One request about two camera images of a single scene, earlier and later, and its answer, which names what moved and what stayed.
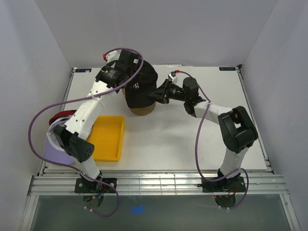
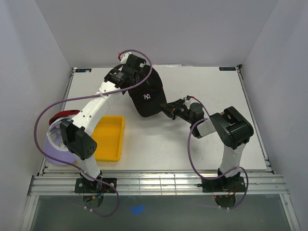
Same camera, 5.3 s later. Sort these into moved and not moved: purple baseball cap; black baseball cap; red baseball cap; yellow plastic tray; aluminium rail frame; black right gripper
Moved: black baseball cap; black right gripper
Not moved: red baseball cap; aluminium rail frame; yellow plastic tray; purple baseball cap
